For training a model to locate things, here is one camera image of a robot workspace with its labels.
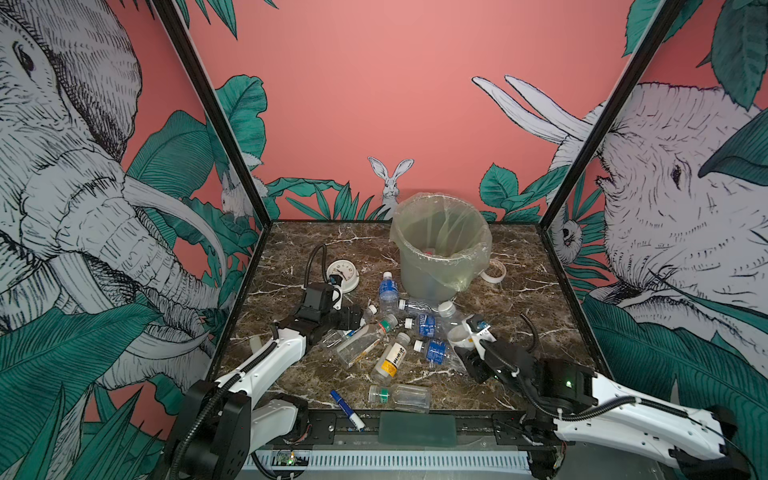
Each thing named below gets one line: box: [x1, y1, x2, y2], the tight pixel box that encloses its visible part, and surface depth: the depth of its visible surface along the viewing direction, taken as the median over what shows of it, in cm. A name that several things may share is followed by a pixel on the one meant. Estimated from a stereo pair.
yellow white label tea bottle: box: [373, 333, 411, 385], surface depth 83 cm
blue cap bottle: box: [379, 271, 399, 315], surface depth 97 cm
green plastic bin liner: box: [390, 192, 493, 301], surface depth 90 cm
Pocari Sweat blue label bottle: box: [418, 306, 457, 338], surface depth 88 cm
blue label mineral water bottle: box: [424, 339, 450, 368], surface depth 83 cm
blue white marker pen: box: [330, 390, 366, 432], surface depth 77 cm
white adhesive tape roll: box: [477, 260, 507, 284], surface depth 106 cm
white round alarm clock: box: [327, 258, 360, 294], surface depth 103 cm
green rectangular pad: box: [378, 411, 457, 448], surface depth 74 cm
